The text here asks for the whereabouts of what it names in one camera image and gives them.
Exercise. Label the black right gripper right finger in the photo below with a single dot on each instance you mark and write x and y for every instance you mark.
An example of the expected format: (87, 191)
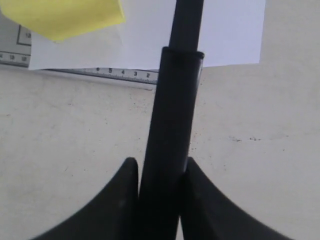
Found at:
(207, 214)

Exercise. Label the yellow foam cube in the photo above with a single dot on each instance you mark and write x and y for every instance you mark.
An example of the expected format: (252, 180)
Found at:
(58, 20)

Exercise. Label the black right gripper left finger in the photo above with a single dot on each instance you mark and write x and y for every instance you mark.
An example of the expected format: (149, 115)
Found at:
(109, 215)

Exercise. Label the grey paper cutter base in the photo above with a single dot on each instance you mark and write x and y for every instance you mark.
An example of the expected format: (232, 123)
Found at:
(15, 52)

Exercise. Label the black cutter blade arm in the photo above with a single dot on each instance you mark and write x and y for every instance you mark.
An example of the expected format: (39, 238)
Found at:
(170, 126)

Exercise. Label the white paper sheet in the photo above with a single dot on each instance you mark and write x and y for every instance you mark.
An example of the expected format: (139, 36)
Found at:
(231, 34)

